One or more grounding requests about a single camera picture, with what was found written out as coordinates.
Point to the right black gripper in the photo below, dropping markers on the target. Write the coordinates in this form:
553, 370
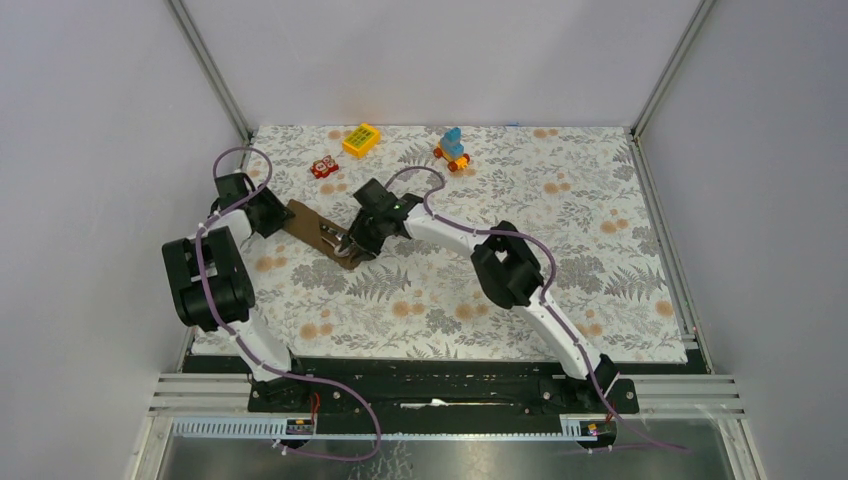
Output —
366, 247

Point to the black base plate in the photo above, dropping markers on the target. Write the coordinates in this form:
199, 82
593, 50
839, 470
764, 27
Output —
427, 397

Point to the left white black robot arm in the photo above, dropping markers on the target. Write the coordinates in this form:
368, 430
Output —
209, 281

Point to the red toy block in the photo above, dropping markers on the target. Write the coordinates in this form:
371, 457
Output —
324, 167

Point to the blue orange toy car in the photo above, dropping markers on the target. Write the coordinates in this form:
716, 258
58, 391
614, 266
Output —
451, 149

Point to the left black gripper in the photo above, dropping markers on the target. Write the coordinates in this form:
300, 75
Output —
278, 211

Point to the metal spoon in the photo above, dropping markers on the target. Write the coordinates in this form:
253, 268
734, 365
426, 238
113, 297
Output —
341, 248

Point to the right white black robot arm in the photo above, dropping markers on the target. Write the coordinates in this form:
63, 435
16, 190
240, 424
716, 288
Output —
514, 270

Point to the yellow toy block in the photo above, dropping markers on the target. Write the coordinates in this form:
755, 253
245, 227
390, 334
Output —
361, 140

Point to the brown cloth napkin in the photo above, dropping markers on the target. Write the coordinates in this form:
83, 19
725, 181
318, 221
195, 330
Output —
303, 224

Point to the floral tablecloth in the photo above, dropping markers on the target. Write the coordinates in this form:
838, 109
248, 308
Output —
575, 190

